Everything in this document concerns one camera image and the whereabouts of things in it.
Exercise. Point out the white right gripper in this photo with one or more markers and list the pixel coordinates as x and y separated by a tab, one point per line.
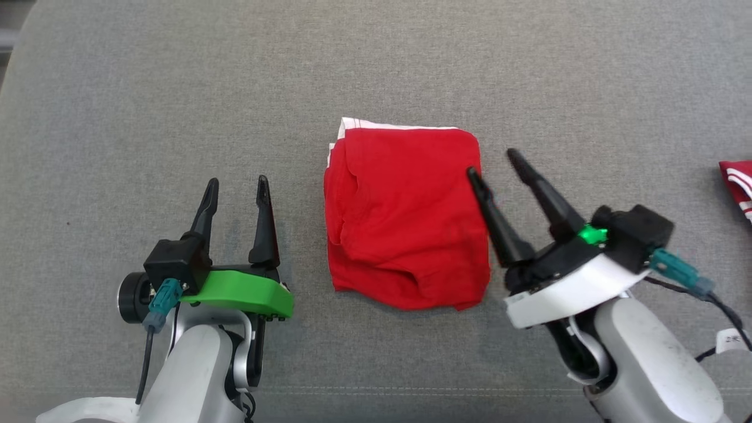
576	285

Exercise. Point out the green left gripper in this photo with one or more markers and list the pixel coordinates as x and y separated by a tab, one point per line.
247	294

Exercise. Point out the red basketball shorts white stripe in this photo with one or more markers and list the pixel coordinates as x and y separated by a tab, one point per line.
405	223

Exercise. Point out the red basketball jersey white sleeves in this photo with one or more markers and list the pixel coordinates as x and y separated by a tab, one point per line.
740	182

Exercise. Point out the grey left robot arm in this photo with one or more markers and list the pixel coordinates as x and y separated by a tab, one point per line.
194	370

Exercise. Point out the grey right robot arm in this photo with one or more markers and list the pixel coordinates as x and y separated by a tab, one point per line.
652	364

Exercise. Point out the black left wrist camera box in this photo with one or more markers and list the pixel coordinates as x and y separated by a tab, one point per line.
176	261

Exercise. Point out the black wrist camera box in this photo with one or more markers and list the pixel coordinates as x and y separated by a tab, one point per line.
176	261
634	235

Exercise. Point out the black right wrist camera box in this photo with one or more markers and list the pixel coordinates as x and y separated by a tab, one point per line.
634	235

